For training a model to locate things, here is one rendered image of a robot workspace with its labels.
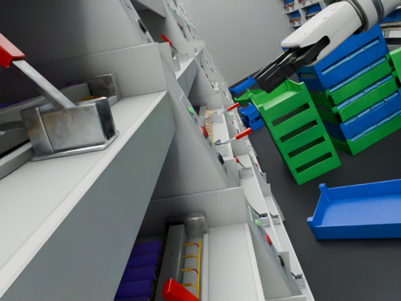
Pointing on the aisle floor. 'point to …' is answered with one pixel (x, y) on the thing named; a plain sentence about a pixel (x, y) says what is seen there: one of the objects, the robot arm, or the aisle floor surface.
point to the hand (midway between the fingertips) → (269, 77)
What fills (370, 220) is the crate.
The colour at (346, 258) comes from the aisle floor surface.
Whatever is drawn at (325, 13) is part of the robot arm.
